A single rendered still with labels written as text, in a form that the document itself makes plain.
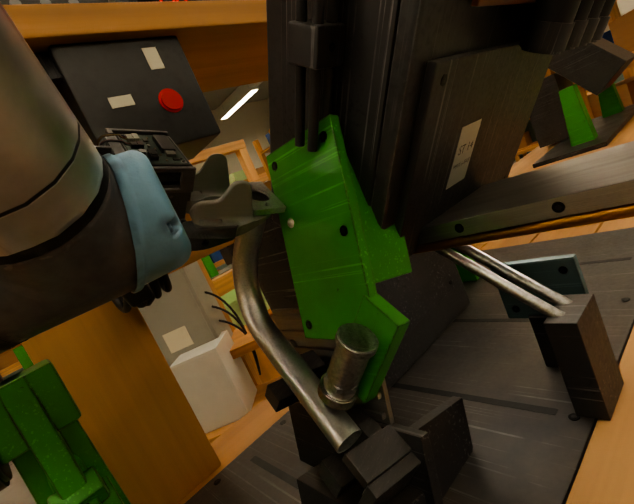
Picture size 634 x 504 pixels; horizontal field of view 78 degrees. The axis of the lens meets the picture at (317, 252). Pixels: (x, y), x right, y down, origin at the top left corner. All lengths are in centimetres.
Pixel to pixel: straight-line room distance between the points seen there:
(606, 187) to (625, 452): 23
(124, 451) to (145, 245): 47
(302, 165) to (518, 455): 36
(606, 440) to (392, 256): 26
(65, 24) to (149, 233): 43
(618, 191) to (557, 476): 25
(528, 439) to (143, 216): 42
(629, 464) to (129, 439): 58
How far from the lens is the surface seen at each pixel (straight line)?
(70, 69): 60
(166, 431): 67
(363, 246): 35
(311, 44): 35
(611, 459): 46
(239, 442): 75
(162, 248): 22
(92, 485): 49
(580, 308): 46
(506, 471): 46
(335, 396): 38
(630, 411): 51
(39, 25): 61
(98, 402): 64
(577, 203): 38
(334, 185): 36
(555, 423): 50
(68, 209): 19
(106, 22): 63
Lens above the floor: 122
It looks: 8 degrees down
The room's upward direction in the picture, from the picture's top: 24 degrees counter-clockwise
